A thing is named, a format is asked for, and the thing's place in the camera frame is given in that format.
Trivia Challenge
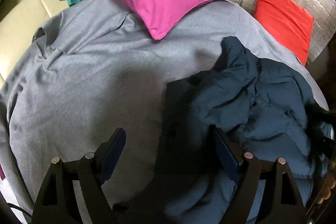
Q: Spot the navy blue padded jacket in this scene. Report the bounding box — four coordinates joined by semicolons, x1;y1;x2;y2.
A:
112;35;332;224

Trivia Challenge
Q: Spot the right hand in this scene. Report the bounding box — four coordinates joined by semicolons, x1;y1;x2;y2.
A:
315;172;336;204

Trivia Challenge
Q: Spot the grey bed sheet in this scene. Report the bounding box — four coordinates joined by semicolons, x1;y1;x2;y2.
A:
1;0;327;212

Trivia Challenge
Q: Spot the red-orange pillow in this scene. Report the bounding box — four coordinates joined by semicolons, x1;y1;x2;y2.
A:
254;0;314;65

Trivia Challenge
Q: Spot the cream mattress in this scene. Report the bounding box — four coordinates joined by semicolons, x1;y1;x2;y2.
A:
0;0;68;84

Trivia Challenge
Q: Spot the black cable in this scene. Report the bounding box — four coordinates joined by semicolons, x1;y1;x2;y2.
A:
6;202;34;219

